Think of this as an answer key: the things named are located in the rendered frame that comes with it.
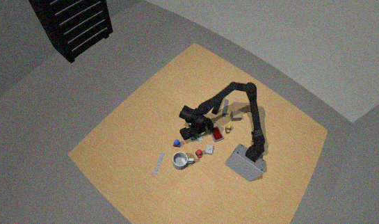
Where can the white mug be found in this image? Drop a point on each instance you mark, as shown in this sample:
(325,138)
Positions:
(180,160)

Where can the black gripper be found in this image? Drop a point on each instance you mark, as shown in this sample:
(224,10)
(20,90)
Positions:
(192,131)

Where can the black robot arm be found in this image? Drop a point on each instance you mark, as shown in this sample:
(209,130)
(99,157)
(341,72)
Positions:
(254,151)

